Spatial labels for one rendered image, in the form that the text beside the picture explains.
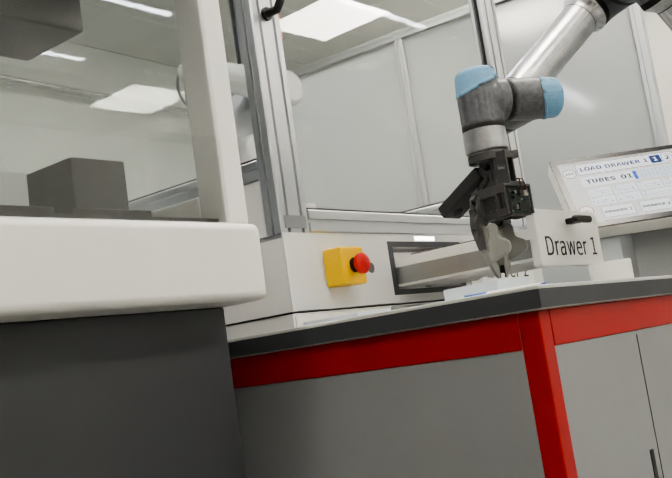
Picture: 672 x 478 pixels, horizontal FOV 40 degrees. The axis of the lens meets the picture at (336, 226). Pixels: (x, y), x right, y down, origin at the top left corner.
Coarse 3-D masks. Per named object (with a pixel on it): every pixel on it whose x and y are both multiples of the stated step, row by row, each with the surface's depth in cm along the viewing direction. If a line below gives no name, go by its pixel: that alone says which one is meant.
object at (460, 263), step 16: (528, 240) 176; (416, 256) 192; (432, 256) 190; (448, 256) 187; (464, 256) 185; (480, 256) 182; (528, 256) 176; (400, 272) 194; (416, 272) 192; (432, 272) 189; (448, 272) 187; (464, 272) 185; (480, 272) 187; (512, 272) 202
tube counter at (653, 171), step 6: (648, 168) 280; (654, 168) 279; (660, 168) 279; (666, 168) 279; (624, 174) 279; (630, 174) 278; (636, 174) 278; (642, 174) 278; (648, 174) 278; (654, 174) 277; (660, 174) 277; (666, 174) 277; (624, 180) 277
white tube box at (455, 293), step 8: (496, 280) 157; (504, 280) 158; (512, 280) 160; (520, 280) 161; (456, 288) 164; (464, 288) 163; (472, 288) 161; (480, 288) 160; (488, 288) 159; (496, 288) 157; (504, 288) 158; (448, 296) 165; (456, 296) 164
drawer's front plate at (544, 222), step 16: (528, 224) 174; (544, 224) 177; (560, 224) 182; (576, 224) 188; (592, 224) 194; (544, 240) 175; (560, 240) 181; (576, 240) 187; (544, 256) 174; (560, 256) 179; (576, 256) 185; (592, 256) 191
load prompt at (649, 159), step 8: (664, 152) 284; (608, 160) 284; (616, 160) 284; (624, 160) 283; (632, 160) 283; (640, 160) 283; (648, 160) 282; (656, 160) 282; (664, 160) 282; (576, 168) 283; (584, 168) 283; (592, 168) 282; (600, 168) 282; (608, 168) 282; (616, 168) 281; (624, 168) 281
